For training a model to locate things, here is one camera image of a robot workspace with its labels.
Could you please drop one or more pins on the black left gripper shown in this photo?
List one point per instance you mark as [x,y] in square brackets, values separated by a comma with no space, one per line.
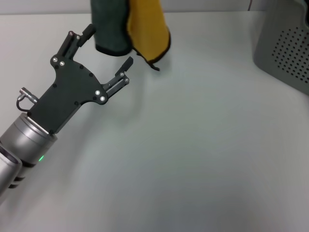
[70,94]

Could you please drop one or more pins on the yellow towel with dark trim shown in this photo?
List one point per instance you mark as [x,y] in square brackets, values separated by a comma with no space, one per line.
[147,36]

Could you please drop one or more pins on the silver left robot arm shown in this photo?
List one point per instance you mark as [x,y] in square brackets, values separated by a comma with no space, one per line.
[26,140]

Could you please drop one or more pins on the grey perforated storage box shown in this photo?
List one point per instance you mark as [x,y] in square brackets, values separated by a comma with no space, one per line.
[268,48]

